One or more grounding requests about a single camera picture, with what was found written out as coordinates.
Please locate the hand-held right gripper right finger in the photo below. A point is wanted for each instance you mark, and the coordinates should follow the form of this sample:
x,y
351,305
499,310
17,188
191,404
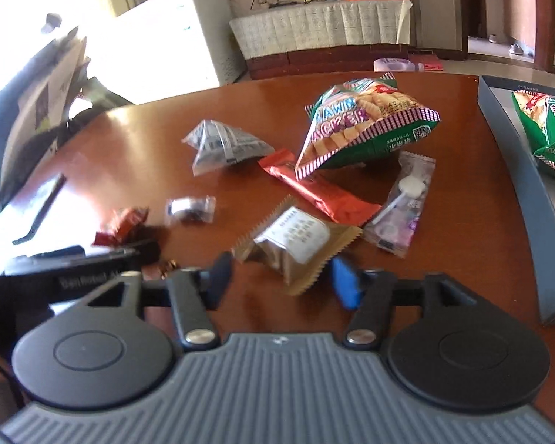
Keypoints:
x,y
347,286

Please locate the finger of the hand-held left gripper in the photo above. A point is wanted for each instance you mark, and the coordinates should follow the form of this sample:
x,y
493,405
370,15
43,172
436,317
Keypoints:
x,y
145,249

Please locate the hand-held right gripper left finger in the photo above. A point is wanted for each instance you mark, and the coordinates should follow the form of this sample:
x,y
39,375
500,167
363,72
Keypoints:
x,y
222,278

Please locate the small gold-brown candy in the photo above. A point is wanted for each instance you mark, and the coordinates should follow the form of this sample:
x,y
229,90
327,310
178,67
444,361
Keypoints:
x,y
170,266

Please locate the orange-red small snack packet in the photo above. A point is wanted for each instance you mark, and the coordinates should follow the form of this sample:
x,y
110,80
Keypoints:
x,y
125,222

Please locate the small clear dark candy packet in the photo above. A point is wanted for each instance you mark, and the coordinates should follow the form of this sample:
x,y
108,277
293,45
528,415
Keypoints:
x,y
189,208

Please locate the brown pastry packet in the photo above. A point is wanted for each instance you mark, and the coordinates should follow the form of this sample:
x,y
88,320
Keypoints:
x,y
296,240

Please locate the long red snack packet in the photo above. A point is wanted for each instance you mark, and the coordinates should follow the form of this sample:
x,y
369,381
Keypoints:
x,y
333,199

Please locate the clear purple candy packet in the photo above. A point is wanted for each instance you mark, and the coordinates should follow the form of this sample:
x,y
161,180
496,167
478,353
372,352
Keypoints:
x,y
397,212

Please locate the blue-grey cardboard box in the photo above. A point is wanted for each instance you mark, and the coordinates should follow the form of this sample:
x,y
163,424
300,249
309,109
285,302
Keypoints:
x,y
522,203

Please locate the grey triangular snack packet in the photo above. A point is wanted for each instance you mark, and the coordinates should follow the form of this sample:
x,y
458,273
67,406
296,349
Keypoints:
x,y
222,145

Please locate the green cracker bag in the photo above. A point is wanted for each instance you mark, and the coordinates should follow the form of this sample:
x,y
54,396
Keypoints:
x,y
351,125

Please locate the white chest freezer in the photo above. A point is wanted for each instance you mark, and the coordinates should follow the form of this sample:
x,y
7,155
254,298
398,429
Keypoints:
x,y
175,41

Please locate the dark wooden tv cabinet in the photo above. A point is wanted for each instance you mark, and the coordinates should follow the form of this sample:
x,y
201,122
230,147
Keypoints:
x,y
328,62

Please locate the purple plastic bottle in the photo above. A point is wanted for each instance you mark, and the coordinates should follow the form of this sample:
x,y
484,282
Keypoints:
x,y
393,64

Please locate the red floor mat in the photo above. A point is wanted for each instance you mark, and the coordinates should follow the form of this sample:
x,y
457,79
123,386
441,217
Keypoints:
x,y
430,61

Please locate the green chip bag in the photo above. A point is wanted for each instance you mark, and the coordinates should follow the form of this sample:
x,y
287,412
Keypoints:
x,y
550,125

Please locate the white cabinet cloth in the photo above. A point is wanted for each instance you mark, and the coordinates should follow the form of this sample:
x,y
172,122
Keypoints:
x,y
323,23

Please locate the wooden hallway cabinet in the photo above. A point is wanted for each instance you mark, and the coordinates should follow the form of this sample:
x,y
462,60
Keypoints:
x,y
518,14

